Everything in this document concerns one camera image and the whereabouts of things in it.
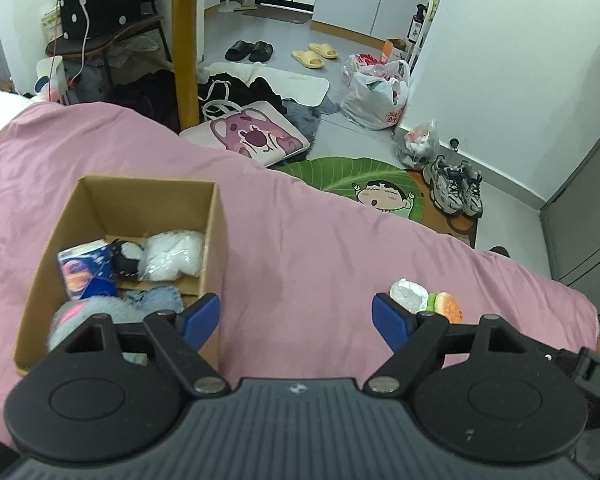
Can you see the small clear trash bag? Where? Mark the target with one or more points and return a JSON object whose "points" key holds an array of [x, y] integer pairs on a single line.
{"points": [[418, 146]]}

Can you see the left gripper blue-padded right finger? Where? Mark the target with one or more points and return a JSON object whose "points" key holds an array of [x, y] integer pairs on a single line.
{"points": [[416, 344]]}

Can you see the white floor mat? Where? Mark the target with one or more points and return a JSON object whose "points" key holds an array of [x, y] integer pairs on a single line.
{"points": [[304, 89]]}

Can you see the grey sneaker outer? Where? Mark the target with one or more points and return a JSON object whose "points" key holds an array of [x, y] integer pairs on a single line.
{"points": [[470, 189]]}

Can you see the black slipper left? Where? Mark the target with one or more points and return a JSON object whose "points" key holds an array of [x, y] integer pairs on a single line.
{"points": [[239, 51]]}

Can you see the brown cardboard box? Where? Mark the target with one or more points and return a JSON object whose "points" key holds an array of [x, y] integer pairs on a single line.
{"points": [[130, 239]]}

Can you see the dark wooden chair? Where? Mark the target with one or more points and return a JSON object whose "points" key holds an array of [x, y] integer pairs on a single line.
{"points": [[101, 45]]}

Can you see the black white small soft item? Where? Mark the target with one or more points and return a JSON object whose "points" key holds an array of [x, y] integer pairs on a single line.
{"points": [[125, 257]]}

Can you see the pink bear laptop bag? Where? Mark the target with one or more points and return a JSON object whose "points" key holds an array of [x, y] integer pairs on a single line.
{"points": [[257, 131]]}

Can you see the black slipper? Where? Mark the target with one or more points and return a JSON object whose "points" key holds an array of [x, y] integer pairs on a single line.
{"points": [[239, 51], [261, 52]]}

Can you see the black polka dot bag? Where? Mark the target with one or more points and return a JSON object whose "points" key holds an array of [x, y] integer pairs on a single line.
{"points": [[90, 18]]}

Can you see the yellow slipper left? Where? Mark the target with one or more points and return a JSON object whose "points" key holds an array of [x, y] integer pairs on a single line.
{"points": [[308, 59]]}

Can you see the black clothes pile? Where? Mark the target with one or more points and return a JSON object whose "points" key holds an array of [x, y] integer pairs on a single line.
{"points": [[222, 94]]}

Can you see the pink bed sheet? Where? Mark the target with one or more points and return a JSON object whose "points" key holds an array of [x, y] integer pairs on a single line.
{"points": [[300, 266]]}

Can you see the large white red shopping bag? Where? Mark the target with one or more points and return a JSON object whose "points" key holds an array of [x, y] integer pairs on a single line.
{"points": [[377, 92]]}

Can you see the green leaf cartoon rug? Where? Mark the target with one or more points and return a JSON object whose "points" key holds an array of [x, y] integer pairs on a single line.
{"points": [[384, 187]]}

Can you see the blue white tissue pack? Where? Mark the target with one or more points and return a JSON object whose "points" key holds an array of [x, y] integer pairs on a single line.
{"points": [[87, 270]]}

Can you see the grey sneaker near wall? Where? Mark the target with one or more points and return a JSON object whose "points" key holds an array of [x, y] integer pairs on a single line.
{"points": [[444, 184]]}

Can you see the blue knitted cloth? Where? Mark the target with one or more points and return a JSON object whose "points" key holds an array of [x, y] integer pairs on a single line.
{"points": [[157, 298]]}

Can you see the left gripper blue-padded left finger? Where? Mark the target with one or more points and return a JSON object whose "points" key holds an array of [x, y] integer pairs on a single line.
{"points": [[186, 345]]}

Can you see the yellow slipper right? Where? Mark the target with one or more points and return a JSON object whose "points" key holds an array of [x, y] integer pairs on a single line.
{"points": [[324, 51]]}

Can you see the yellow slipper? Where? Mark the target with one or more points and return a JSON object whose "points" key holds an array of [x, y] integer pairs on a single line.
{"points": [[324, 51], [308, 59]]}

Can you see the clear bag of white filling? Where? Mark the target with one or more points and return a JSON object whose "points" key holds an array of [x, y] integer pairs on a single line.
{"points": [[170, 255]]}

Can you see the white crumpled plastic ball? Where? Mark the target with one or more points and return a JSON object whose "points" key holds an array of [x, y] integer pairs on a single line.
{"points": [[411, 296]]}

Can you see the grey blue cloth on floor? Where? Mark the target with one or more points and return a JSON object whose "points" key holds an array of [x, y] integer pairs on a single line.
{"points": [[307, 119]]}

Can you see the black slipper right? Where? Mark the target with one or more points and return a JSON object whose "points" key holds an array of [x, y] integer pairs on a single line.
{"points": [[261, 52]]}

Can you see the white small appliance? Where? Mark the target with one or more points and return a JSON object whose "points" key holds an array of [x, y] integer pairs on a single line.
{"points": [[51, 83]]}

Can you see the hamburger plush toy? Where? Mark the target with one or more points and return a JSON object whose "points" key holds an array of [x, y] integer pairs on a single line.
{"points": [[445, 304]]}

